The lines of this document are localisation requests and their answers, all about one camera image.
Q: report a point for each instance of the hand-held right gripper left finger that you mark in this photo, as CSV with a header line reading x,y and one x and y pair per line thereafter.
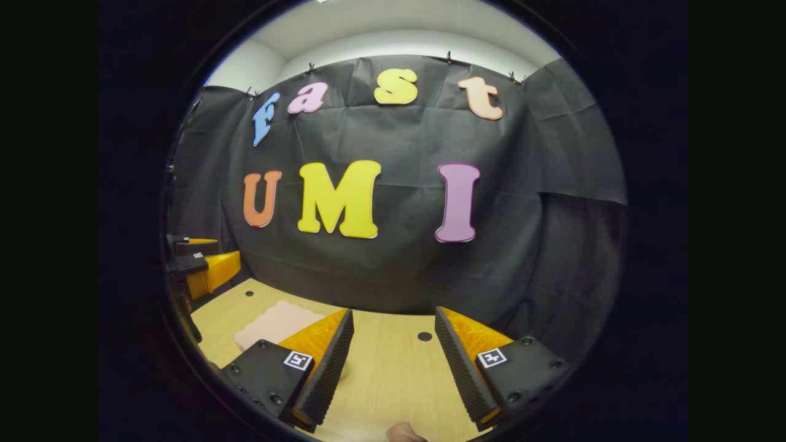
x,y
322,368

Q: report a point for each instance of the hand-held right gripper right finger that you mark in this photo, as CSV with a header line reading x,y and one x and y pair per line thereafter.
x,y
457,362

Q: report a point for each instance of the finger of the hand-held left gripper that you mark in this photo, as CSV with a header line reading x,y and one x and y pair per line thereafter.
x,y
193,247
212,270

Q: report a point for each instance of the pink suitcase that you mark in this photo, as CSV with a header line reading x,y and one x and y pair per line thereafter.
x,y
276,322

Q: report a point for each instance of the black backdrop cloth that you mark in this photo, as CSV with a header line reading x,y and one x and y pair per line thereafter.
x,y
522,233

